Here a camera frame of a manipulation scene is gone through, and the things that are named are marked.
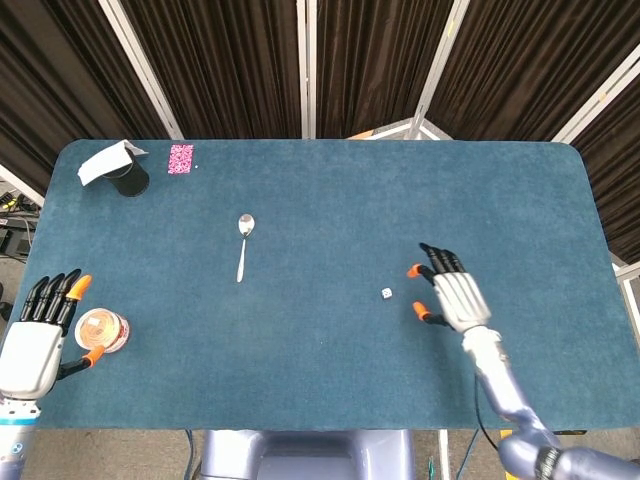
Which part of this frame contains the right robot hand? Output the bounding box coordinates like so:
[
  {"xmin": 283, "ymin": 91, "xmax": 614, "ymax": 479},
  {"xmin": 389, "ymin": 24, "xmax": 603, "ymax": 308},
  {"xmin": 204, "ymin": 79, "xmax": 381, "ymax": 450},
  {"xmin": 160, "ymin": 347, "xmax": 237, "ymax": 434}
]
[{"xmin": 407, "ymin": 242, "xmax": 493, "ymax": 333}]

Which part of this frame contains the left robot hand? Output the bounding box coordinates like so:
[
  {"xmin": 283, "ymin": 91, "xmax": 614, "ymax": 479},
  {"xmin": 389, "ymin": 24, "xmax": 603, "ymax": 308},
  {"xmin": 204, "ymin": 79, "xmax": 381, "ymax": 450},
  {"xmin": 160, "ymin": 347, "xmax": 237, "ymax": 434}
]
[{"xmin": 0, "ymin": 268, "xmax": 106, "ymax": 401}]

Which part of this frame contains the round orange snack tin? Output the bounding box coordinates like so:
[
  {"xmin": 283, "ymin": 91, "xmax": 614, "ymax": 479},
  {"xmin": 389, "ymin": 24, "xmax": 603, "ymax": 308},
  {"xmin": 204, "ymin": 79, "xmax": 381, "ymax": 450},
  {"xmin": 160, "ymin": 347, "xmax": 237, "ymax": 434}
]
[{"xmin": 74, "ymin": 308, "xmax": 131, "ymax": 355}]

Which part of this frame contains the power strip with plugs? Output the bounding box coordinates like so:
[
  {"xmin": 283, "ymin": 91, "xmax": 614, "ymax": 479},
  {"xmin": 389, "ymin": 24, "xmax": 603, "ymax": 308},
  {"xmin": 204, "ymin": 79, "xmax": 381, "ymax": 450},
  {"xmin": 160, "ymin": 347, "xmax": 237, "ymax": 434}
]
[{"xmin": 0, "ymin": 187, "xmax": 44, "ymax": 261}]

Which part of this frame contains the blue felt table mat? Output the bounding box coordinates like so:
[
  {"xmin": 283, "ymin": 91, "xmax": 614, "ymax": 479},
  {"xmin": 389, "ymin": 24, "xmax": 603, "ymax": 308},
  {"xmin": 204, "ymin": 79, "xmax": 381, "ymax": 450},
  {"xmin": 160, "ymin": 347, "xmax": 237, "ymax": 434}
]
[{"xmin": 9, "ymin": 138, "xmax": 633, "ymax": 432}]

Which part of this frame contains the black cylindrical cup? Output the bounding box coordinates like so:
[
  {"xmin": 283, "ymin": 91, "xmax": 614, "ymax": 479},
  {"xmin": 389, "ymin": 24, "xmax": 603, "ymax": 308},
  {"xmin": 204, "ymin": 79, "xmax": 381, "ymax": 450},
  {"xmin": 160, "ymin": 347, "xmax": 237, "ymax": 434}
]
[{"xmin": 106, "ymin": 152, "xmax": 151, "ymax": 198}]

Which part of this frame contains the white folded paper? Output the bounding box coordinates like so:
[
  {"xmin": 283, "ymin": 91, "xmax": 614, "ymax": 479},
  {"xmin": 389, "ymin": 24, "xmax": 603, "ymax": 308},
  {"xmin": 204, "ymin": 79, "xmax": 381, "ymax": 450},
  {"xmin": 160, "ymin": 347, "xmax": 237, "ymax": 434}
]
[{"xmin": 77, "ymin": 140, "xmax": 150, "ymax": 187}]

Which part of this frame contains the purple-grey robot torso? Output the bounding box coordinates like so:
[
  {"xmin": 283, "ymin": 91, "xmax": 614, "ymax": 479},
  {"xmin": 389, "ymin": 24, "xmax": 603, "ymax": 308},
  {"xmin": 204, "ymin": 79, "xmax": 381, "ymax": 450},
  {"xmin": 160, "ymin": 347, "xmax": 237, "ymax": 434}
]
[{"xmin": 198, "ymin": 428, "xmax": 417, "ymax": 480}]

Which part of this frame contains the silver metal spoon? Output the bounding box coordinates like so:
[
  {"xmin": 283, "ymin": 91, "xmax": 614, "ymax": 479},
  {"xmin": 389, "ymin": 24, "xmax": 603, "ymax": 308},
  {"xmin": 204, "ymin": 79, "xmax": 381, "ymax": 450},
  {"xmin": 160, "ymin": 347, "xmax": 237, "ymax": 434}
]
[{"xmin": 235, "ymin": 213, "xmax": 256, "ymax": 284}]

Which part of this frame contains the pink patterned card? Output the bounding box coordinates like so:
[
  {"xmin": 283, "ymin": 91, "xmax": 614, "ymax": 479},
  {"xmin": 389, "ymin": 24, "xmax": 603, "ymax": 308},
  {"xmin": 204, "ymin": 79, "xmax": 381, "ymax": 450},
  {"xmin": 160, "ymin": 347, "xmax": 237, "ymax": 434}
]
[{"xmin": 167, "ymin": 144, "xmax": 195, "ymax": 175}]

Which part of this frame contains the dark pleated folding screen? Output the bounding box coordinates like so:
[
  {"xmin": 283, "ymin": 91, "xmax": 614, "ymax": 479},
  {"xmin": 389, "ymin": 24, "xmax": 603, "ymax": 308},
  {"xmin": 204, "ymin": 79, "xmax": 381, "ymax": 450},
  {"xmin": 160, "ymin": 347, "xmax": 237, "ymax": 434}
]
[{"xmin": 0, "ymin": 0, "xmax": 640, "ymax": 266}]

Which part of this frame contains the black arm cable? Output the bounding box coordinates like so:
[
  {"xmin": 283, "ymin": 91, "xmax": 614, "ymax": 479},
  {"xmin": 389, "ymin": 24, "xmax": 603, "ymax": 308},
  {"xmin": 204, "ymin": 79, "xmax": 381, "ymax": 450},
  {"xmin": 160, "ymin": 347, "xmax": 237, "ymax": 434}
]
[{"xmin": 472, "ymin": 372, "xmax": 501, "ymax": 451}]

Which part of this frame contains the blue cable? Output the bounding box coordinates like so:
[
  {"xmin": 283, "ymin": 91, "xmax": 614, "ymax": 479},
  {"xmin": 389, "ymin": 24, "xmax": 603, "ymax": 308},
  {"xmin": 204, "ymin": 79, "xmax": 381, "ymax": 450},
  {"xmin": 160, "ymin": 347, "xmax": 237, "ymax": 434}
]
[{"xmin": 183, "ymin": 429, "xmax": 197, "ymax": 480}]

